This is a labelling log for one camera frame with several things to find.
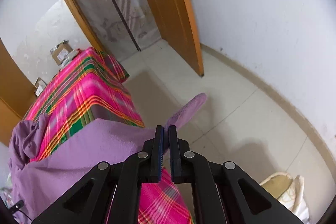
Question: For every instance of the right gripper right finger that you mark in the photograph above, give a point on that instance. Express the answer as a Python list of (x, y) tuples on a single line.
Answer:
[(188, 167)]

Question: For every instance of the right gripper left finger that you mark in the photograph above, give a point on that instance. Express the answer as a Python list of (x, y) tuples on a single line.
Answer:
[(142, 167)]

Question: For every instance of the purple fleece garment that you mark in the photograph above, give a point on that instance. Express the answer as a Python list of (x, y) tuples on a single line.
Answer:
[(39, 183)]

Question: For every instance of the pink green plaid tablecloth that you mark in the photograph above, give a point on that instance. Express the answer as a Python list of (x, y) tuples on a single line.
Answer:
[(89, 88)]

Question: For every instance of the white sack on floor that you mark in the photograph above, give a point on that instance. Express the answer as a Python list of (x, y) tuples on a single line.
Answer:
[(288, 191)]

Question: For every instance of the white cardboard box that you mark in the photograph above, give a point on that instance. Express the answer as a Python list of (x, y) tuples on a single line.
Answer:
[(40, 85)]

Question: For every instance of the brown cardboard box with label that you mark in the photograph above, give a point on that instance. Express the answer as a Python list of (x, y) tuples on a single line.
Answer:
[(61, 51)]

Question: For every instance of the wooden wardrobe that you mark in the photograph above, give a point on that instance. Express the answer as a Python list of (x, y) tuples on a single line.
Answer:
[(17, 95)]

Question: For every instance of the wooden door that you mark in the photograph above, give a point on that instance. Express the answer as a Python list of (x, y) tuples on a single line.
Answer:
[(177, 25)]

